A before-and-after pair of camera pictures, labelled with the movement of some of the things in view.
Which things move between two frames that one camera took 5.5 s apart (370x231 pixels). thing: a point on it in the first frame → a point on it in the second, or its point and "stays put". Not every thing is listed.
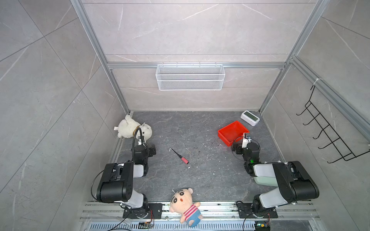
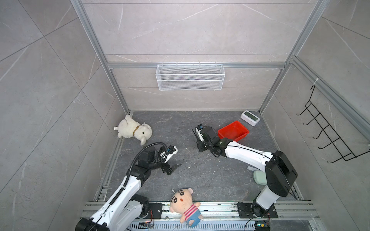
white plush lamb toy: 127,128 stays put
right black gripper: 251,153 → 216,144
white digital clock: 250,118 stays put
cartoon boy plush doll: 181,202 stays put
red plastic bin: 229,133 stays put
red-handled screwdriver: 184,160 → 195,135
